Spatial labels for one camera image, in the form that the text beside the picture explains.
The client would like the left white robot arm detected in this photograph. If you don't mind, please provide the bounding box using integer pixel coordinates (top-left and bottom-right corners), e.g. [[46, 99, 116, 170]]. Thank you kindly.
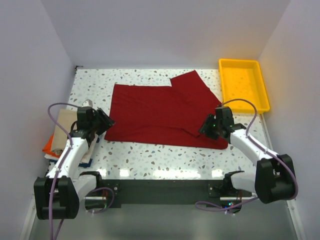
[[33, 106, 115, 220]]

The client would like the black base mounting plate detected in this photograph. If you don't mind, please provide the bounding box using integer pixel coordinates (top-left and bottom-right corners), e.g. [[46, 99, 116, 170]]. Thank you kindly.
[[84, 178, 243, 214]]

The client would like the white folded t shirt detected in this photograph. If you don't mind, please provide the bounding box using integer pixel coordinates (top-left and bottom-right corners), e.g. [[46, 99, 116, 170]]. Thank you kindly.
[[44, 138, 99, 163]]

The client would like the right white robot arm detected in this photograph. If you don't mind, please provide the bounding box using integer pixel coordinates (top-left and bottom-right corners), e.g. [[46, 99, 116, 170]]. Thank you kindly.
[[199, 106, 299, 204]]

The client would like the dark red t shirt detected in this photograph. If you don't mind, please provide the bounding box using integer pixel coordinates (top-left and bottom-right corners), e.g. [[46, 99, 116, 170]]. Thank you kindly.
[[104, 70, 228, 150]]

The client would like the beige folded t shirt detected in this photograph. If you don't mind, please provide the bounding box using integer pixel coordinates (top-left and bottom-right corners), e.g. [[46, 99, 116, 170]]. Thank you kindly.
[[51, 109, 77, 155]]

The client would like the yellow plastic tray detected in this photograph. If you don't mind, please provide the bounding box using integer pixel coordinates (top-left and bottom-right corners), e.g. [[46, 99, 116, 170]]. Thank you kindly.
[[218, 58, 271, 114]]

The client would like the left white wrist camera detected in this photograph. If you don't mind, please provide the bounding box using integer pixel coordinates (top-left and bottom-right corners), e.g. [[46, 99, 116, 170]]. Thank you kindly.
[[81, 99, 93, 108]]

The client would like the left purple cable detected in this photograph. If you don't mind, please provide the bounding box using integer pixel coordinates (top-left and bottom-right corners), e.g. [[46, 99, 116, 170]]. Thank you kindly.
[[47, 102, 116, 240]]

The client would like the blue folded t shirt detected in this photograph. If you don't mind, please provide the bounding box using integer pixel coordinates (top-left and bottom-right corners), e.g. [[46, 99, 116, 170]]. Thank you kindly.
[[48, 158, 93, 168]]

